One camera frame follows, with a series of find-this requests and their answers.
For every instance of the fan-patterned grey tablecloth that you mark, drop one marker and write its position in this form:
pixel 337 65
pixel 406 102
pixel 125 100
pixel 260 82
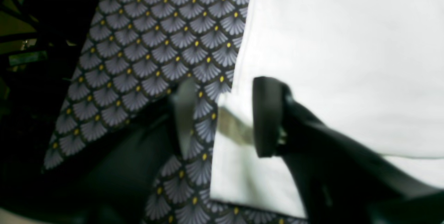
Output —
pixel 134 54

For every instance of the white printed T-shirt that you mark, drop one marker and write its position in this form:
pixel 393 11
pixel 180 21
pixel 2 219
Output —
pixel 370 69

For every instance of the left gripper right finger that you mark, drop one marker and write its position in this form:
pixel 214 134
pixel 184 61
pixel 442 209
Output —
pixel 339 180

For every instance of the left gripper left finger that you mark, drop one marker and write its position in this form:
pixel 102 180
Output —
pixel 107 183

